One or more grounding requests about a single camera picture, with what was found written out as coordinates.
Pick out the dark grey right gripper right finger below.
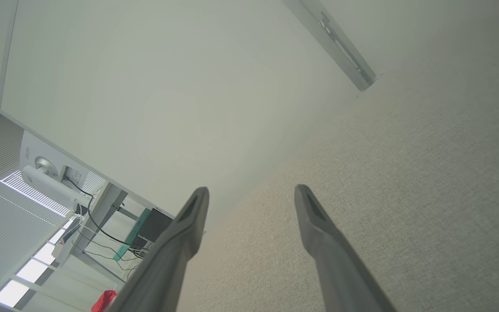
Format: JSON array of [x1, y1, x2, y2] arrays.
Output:
[[294, 184, 397, 312]]

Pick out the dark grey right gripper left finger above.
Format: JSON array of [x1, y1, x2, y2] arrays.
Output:
[[109, 187, 210, 312]]

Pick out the red shorts with number 23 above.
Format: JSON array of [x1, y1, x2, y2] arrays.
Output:
[[91, 289, 118, 312]]

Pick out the black computer case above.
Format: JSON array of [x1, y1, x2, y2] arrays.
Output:
[[139, 208, 174, 243]]

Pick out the teal flat bar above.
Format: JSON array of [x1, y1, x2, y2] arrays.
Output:
[[113, 208, 151, 261]]

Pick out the white computer monitor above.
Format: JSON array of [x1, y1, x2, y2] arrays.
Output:
[[19, 130, 105, 195]]

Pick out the white partition panel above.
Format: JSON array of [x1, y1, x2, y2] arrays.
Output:
[[0, 0, 363, 234]]

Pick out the grey metal desk frame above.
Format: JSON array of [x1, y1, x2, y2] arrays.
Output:
[[71, 182, 146, 282]]

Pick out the black monitor cable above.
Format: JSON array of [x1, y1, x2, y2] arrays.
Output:
[[65, 178, 146, 260]]

